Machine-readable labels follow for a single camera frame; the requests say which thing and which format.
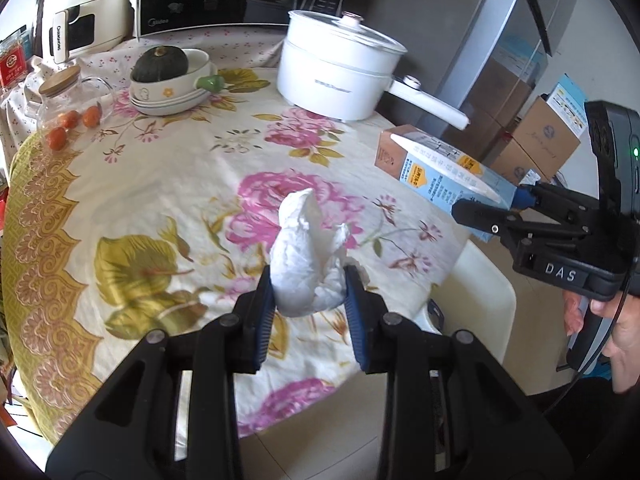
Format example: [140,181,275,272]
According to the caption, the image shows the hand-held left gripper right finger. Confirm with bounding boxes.
[342,265,576,480]

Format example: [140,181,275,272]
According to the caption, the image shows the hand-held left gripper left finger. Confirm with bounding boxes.
[45,262,278,480]

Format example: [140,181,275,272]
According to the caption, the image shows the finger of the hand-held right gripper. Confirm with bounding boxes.
[510,182,598,226]
[450,197,588,256]

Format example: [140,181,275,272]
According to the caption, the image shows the white plastic bin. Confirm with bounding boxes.
[420,240,517,366]

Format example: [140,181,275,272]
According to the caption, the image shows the light blue carton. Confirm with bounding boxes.
[375,125,518,243]

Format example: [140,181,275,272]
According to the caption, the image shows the white tissue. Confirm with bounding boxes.
[269,187,371,318]

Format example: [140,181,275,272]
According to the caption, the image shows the person's right forearm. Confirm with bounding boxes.
[542,375,640,480]

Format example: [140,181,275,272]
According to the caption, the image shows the person's right hand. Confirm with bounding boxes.
[562,290,640,393]

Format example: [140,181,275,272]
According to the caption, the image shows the cardboard box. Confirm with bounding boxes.
[510,95,583,161]
[487,137,563,186]

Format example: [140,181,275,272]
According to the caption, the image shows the blue white printed box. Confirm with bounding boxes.
[545,74,591,133]

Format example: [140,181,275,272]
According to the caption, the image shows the floral tablecloth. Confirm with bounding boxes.
[2,67,463,443]

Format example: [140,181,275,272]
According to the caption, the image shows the white electric pot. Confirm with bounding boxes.
[276,10,472,131]

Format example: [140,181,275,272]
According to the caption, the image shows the grey refrigerator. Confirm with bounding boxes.
[345,0,586,171]

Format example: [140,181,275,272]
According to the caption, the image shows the cream ceramic dish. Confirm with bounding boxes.
[131,87,208,117]

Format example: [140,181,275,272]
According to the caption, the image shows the glass pot lid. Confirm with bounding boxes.
[289,10,408,58]

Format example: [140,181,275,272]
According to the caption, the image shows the dark green squash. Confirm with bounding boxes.
[132,46,190,83]

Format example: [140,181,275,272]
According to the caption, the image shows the glass jar wooden lid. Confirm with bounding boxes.
[25,65,118,153]

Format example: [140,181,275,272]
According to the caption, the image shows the red snack packet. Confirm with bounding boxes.
[0,30,41,91]

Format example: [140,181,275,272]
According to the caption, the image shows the cream air fryer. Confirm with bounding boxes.
[32,0,138,63]

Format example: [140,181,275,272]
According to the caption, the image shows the black cable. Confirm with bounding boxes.
[542,275,633,416]

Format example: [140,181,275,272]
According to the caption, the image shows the cream bowl green handle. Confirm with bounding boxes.
[130,49,226,108]

